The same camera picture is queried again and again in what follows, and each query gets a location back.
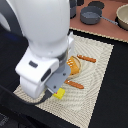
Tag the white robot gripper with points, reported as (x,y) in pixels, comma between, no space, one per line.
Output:
(37,73)

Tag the yellow butter box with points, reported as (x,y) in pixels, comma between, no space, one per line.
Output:
(59,94)

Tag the orange bread loaf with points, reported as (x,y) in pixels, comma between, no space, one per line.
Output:
(73,66)

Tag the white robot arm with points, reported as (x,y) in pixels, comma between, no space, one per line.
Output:
(45,25)

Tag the round beige plate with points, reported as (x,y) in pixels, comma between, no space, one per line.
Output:
(79,65)

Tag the white woven placemat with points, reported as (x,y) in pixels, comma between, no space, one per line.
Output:
(76,107)

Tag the brown wooden tray board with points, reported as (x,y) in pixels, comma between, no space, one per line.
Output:
(103,28)

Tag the grey cooking pot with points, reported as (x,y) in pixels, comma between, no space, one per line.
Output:
(72,8)

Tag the cream bowl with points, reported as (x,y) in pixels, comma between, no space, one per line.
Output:
(122,15)

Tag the fork with wooden handle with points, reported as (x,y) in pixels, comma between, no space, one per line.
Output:
(74,84)

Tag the knife with wooden handle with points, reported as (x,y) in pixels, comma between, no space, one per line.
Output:
(86,58)

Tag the grey saucepan with handle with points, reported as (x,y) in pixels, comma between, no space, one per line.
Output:
(91,15)

